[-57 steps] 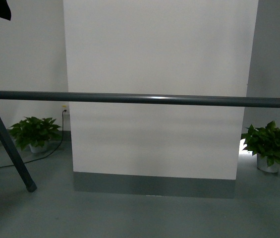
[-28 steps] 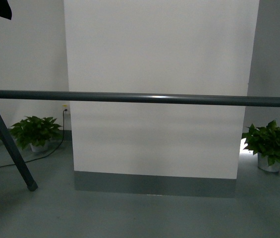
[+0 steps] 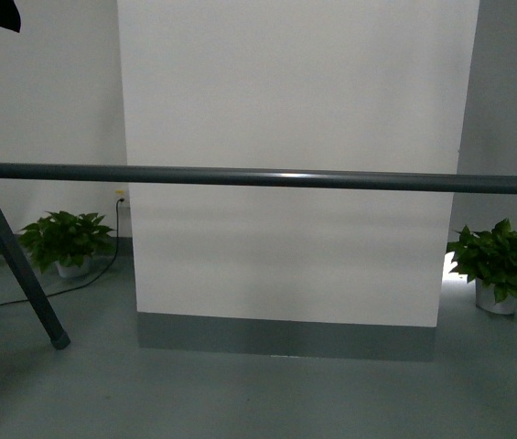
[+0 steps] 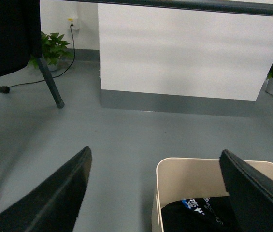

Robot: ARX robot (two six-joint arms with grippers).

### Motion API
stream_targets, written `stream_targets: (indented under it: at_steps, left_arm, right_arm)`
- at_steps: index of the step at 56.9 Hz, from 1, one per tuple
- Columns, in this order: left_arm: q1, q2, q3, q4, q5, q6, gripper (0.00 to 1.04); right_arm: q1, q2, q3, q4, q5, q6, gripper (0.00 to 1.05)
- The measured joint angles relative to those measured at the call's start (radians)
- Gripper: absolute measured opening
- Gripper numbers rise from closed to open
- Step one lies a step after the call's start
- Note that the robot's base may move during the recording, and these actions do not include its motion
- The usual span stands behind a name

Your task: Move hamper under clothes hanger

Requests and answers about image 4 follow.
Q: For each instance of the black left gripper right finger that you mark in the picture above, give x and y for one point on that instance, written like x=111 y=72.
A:
x=250 y=187

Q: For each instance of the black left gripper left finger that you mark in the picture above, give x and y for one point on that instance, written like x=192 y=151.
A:
x=54 y=205

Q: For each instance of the beige plastic laundry hamper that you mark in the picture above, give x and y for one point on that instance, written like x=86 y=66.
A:
x=185 y=178

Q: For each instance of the black printed garment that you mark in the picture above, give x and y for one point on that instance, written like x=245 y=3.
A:
x=211 y=214

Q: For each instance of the left green potted plant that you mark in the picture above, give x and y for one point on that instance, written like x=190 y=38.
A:
x=54 y=48

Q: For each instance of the black hanging garment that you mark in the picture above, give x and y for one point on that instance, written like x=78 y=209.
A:
x=20 y=34

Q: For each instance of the white wall socket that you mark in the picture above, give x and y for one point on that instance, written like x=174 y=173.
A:
x=73 y=23

